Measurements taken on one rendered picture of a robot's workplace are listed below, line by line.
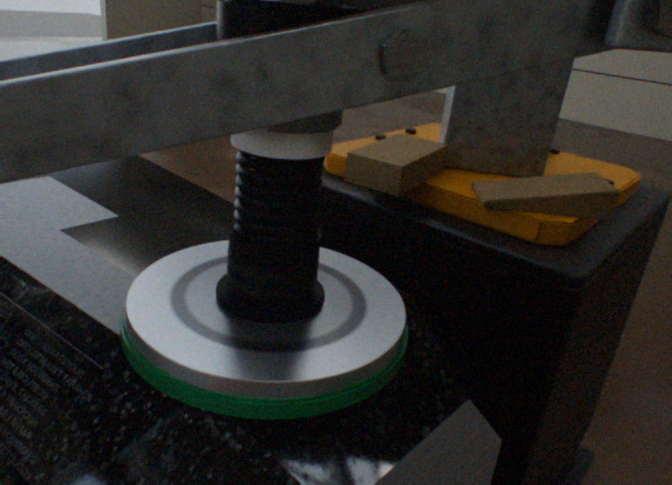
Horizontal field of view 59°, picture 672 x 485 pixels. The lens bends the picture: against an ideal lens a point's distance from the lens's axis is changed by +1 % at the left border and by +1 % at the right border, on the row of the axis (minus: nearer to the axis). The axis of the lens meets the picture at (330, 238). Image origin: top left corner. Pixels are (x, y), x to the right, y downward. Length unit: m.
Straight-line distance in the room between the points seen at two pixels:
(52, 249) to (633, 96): 6.20
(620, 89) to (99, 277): 6.23
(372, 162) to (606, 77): 5.73
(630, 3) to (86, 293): 0.43
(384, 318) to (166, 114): 0.22
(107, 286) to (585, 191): 0.72
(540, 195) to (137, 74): 0.74
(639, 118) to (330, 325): 6.19
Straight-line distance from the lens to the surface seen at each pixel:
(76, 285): 0.54
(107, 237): 0.62
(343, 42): 0.35
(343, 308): 0.45
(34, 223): 0.66
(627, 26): 0.40
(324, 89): 0.35
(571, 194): 0.98
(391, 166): 0.92
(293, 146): 0.38
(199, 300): 0.45
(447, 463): 0.55
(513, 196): 0.97
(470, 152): 1.13
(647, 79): 6.52
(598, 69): 6.61
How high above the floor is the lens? 1.08
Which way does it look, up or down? 24 degrees down
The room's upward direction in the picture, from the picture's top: 7 degrees clockwise
